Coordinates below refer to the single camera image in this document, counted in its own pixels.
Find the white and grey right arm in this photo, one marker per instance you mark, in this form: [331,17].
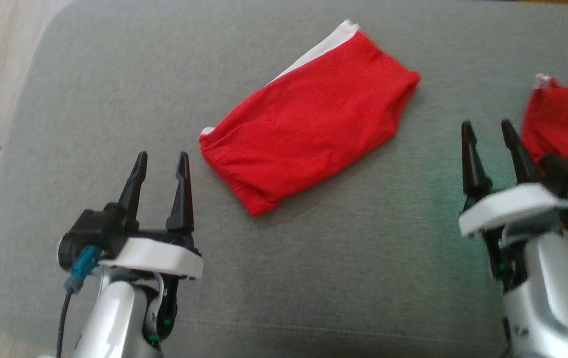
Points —
[552,298]

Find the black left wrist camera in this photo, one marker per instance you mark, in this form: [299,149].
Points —
[87,233]

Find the red shorts with white stripe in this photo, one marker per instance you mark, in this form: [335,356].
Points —
[313,129]

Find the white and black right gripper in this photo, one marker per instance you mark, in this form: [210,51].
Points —
[512,206]

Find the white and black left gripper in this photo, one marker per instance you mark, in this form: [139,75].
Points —
[159,258]

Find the red and white basketball jersey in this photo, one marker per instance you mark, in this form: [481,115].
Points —
[567,124]

